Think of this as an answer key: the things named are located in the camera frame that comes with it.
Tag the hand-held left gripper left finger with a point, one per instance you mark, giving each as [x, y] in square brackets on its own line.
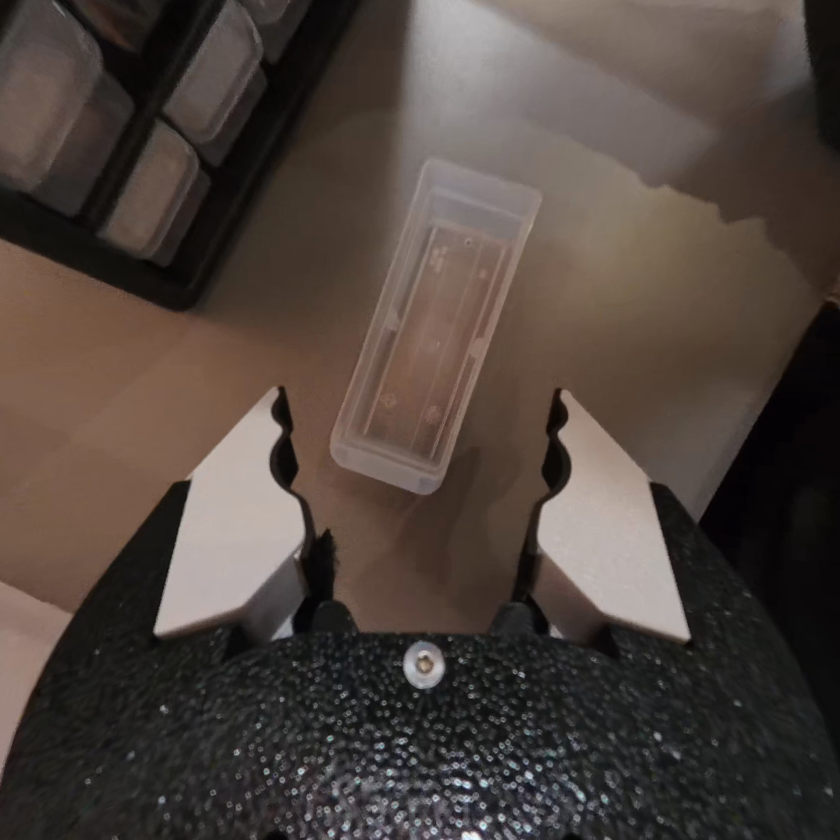
[229, 544]

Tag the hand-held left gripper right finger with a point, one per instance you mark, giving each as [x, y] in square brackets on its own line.
[610, 544]

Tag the small clear plastic drawer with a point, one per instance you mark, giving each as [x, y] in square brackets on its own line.
[433, 315]

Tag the black drawer cabinet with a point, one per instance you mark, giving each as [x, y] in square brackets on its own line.
[223, 223]

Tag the set of clear cabinet drawers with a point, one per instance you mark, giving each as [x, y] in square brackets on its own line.
[151, 197]

